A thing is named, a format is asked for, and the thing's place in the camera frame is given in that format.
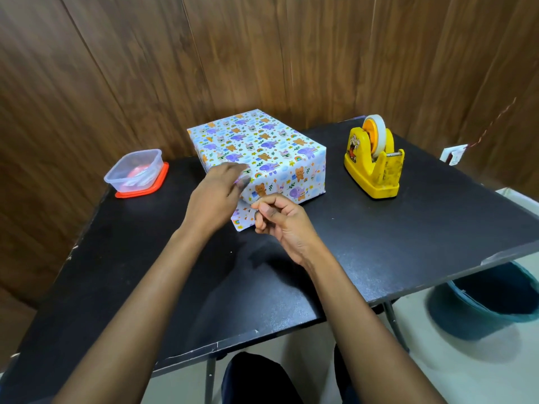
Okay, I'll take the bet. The person's right hand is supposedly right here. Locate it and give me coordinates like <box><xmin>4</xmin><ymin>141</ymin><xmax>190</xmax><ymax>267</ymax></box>
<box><xmin>251</xmin><ymin>193</ymin><xmax>327</xmax><ymax>267</ymax></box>

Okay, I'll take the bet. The person's left hand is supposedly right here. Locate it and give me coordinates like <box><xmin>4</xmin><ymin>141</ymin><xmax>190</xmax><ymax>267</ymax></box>
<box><xmin>181</xmin><ymin>162</ymin><xmax>252</xmax><ymax>239</ymax></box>

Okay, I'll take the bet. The animal print gift-wrapped box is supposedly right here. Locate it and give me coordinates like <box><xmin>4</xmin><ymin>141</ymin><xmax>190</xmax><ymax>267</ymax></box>
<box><xmin>187</xmin><ymin>109</ymin><xmax>327</xmax><ymax>232</ymax></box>

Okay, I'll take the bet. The person's left forearm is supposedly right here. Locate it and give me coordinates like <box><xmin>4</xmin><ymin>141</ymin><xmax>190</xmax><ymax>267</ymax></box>
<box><xmin>52</xmin><ymin>225</ymin><xmax>213</xmax><ymax>404</ymax></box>

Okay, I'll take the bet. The person's right forearm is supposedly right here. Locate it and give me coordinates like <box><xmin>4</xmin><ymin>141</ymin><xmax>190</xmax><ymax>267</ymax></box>
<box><xmin>301</xmin><ymin>245</ymin><xmax>446</xmax><ymax>404</ymax></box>

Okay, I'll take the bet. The orange-red container lid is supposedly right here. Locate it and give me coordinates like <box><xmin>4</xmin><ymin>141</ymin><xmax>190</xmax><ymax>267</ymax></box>
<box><xmin>115</xmin><ymin>162</ymin><xmax>169</xmax><ymax>199</ymax></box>

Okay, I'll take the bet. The pink item in container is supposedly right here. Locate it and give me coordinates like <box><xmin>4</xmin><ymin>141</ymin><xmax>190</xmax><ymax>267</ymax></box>
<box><xmin>126</xmin><ymin>165</ymin><xmax>152</xmax><ymax>182</ymax></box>

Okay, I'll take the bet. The yellow tape dispenser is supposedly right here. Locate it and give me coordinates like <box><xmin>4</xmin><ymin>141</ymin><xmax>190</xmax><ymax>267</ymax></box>
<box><xmin>344</xmin><ymin>127</ymin><xmax>405</xmax><ymax>200</ymax></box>

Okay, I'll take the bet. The clear plastic food container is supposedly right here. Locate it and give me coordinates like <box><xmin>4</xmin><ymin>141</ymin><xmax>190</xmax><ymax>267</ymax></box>
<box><xmin>104</xmin><ymin>149</ymin><xmax>164</xmax><ymax>193</ymax></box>

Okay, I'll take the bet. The white tape roll orange core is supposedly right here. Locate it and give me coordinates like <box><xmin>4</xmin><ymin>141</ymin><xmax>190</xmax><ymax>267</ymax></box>
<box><xmin>362</xmin><ymin>114</ymin><xmax>387</xmax><ymax>159</ymax></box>

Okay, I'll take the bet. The person's left leg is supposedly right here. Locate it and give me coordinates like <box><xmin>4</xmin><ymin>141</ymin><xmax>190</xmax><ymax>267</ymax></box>
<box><xmin>221</xmin><ymin>352</ymin><xmax>305</xmax><ymax>404</ymax></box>

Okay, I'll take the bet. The grey metal table leg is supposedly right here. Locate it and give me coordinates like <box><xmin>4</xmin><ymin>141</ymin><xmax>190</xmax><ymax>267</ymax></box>
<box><xmin>205</xmin><ymin>357</ymin><xmax>217</xmax><ymax>404</ymax></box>
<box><xmin>382</xmin><ymin>302</ymin><xmax>410</xmax><ymax>354</ymax></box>

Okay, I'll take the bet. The teal plastic bucket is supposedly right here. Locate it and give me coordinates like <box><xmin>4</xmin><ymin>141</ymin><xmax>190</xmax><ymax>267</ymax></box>
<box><xmin>427</xmin><ymin>261</ymin><xmax>539</xmax><ymax>341</ymax></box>

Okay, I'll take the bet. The white wall socket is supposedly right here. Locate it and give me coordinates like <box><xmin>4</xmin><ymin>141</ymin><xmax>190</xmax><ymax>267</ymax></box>
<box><xmin>440</xmin><ymin>144</ymin><xmax>468</xmax><ymax>166</ymax></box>

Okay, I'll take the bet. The thin red wire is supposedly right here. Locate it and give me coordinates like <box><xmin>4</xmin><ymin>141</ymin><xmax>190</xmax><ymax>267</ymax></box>
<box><xmin>467</xmin><ymin>97</ymin><xmax>517</xmax><ymax>150</ymax></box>

